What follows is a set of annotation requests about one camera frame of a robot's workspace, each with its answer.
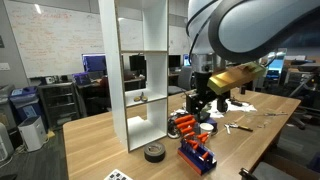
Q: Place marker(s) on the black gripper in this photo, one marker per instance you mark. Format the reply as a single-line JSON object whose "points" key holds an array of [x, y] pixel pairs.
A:
{"points": [[205, 85]]}

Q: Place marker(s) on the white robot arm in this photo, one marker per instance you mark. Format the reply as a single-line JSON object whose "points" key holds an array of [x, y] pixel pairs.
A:
{"points": [[260, 26]]}

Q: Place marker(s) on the small brown round object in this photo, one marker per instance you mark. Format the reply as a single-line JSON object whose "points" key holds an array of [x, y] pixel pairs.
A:
{"points": [[144, 97], [137, 99]]}

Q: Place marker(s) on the tall white open shelf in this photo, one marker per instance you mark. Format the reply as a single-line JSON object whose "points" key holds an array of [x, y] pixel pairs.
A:
{"points": [[110, 66]]}

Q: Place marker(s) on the black box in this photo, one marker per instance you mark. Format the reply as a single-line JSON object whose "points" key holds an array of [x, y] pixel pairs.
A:
{"points": [[191, 103]]}

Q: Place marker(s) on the small white bowl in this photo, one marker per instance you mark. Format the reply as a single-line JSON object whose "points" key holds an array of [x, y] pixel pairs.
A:
{"points": [[206, 128]]}

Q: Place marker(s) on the black cylinder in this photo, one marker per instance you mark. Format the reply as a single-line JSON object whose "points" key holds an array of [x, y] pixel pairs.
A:
{"points": [[222, 105]]}

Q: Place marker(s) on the black marker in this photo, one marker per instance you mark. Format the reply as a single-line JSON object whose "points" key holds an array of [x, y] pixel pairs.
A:
{"points": [[236, 103]]}

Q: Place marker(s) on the grey office chair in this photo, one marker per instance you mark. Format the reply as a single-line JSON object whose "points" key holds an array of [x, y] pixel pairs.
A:
{"points": [[183, 80]]}

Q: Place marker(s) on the orange pegs in bin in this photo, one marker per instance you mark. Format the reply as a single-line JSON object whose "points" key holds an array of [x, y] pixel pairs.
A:
{"points": [[195, 146]]}

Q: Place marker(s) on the white paper sheets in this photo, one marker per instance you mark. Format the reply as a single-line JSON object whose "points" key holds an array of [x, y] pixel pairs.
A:
{"points": [[243, 107]]}

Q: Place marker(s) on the gold rectangular box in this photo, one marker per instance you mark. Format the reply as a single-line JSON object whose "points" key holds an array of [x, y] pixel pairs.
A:
{"points": [[233, 78]]}

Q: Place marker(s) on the small black cup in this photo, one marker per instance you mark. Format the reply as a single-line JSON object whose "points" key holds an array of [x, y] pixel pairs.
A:
{"points": [[243, 90]]}

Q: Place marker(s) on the blue tool rack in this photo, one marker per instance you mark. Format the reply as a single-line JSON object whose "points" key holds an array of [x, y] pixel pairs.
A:
{"points": [[196, 161]]}

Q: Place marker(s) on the monitor with blue screen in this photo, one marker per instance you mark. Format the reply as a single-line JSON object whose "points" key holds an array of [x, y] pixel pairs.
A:
{"points": [[186, 60]]}

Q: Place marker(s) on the black computer monitor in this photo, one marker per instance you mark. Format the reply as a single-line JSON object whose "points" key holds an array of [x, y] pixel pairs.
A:
{"points": [[137, 62], [174, 61]]}

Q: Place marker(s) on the black tape roll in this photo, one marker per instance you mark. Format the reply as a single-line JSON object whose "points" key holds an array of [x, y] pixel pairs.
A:
{"points": [[154, 152]]}

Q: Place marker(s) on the long thin metal tool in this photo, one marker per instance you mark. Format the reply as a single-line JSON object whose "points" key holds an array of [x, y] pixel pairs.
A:
{"points": [[271, 114]]}

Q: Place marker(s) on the wide blue screen monitor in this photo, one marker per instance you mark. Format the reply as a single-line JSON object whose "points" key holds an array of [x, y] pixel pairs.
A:
{"points": [[275, 68]]}

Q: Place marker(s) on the dark chair with grey seat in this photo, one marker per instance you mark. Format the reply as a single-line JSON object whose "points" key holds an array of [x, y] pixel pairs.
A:
{"points": [[276, 171]]}

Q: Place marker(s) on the black office chair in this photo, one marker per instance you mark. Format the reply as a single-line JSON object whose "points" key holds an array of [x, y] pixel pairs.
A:
{"points": [[305, 96]]}

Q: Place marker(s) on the seated person dark hair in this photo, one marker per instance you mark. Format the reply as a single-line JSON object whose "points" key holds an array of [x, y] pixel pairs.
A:
{"points": [[105, 87]]}

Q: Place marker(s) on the white keypad remote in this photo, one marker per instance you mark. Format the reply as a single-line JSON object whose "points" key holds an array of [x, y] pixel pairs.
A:
{"points": [[116, 175]]}

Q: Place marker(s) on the monitor with purple screen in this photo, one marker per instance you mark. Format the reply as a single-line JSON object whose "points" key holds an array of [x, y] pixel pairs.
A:
{"points": [[94, 63]]}

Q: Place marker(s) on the open laptop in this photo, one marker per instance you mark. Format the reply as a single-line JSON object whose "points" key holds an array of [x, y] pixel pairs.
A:
{"points": [[82, 79]]}

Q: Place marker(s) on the grey metal cart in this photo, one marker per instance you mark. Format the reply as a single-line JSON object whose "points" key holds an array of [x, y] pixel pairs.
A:
{"points": [[58, 103]]}

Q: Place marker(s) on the white air purifier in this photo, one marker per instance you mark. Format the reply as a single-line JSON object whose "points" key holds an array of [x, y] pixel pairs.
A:
{"points": [[32, 133]]}

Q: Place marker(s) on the blue recycling bin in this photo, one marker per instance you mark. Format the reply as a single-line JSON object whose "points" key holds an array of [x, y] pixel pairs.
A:
{"points": [[25, 103]]}

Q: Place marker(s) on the grey trash bin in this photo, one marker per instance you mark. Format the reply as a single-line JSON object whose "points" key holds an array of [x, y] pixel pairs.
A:
{"points": [[6, 106]]}

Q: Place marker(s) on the white floor appliance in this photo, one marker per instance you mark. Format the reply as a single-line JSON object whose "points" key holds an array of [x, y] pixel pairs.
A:
{"points": [[5, 143]]}

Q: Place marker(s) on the white wall plate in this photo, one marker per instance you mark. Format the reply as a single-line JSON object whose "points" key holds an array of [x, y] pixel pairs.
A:
{"points": [[4, 66]]}

